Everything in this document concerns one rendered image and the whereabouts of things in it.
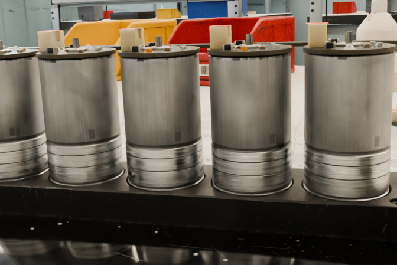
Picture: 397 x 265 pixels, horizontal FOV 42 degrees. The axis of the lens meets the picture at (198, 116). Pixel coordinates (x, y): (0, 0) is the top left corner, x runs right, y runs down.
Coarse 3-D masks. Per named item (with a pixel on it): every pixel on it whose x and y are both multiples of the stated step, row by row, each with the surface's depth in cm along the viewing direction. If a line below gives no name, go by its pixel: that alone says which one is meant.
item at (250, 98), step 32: (224, 64) 14; (256, 64) 14; (288, 64) 15; (224, 96) 15; (256, 96) 14; (288, 96) 15; (224, 128) 15; (256, 128) 14; (288, 128) 15; (224, 160) 15; (256, 160) 15; (288, 160) 15; (224, 192) 15; (256, 192) 15
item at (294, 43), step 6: (258, 42) 17; (264, 42) 17; (270, 42) 17; (276, 42) 17; (282, 42) 16; (288, 42) 16; (294, 42) 16; (300, 42) 16; (306, 42) 16; (384, 42) 16; (390, 42) 16; (396, 42) 16; (30, 48) 19; (36, 48) 19; (120, 48) 18
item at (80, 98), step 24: (72, 48) 16; (48, 72) 16; (72, 72) 16; (96, 72) 16; (48, 96) 16; (72, 96) 16; (96, 96) 16; (48, 120) 16; (72, 120) 16; (96, 120) 16; (48, 144) 16; (72, 144) 16; (96, 144) 16; (120, 144) 17; (72, 168) 16; (96, 168) 16; (120, 168) 17
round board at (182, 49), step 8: (136, 48) 15; (168, 48) 15; (176, 48) 16; (184, 48) 15; (192, 48) 16; (120, 56) 15; (128, 56) 15; (136, 56) 15; (144, 56) 15; (152, 56) 15; (160, 56) 15; (168, 56) 15
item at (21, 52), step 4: (4, 48) 18; (20, 48) 17; (24, 48) 17; (0, 52) 17; (4, 52) 17; (12, 52) 17; (16, 52) 17; (20, 52) 17; (24, 52) 17; (28, 52) 17; (32, 52) 17; (36, 52) 17; (0, 56) 16; (4, 56) 16; (8, 56) 16; (12, 56) 16; (16, 56) 16; (20, 56) 17; (24, 56) 17
